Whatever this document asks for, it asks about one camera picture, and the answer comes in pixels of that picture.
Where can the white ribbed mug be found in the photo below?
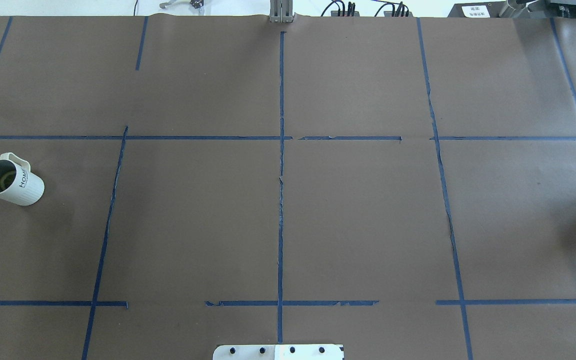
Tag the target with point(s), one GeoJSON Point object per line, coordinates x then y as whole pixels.
{"type": "Point", "coordinates": [28, 187]}

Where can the brown paper table mat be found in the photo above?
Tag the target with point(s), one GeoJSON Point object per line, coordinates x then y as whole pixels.
{"type": "Point", "coordinates": [404, 188]}

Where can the left black power strip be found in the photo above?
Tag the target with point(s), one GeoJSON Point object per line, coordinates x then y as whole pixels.
{"type": "Point", "coordinates": [344, 13]}

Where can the black power strip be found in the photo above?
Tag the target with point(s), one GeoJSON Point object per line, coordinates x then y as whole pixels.
{"type": "Point", "coordinates": [344, 13]}
{"type": "Point", "coordinates": [398, 13]}

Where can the right black power strip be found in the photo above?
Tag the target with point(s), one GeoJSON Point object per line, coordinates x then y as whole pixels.
{"type": "Point", "coordinates": [398, 13]}

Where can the dark box with label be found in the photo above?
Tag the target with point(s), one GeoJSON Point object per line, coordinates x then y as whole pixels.
{"type": "Point", "coordinates": [479, 10]}

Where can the aluminium frame post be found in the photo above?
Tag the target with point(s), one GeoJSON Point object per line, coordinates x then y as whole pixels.
{"type": "Point", "coordinates": [281, 11]}

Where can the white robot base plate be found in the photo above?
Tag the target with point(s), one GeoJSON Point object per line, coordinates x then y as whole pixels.
{"type": "Point", "coordinates": [324, 351]}

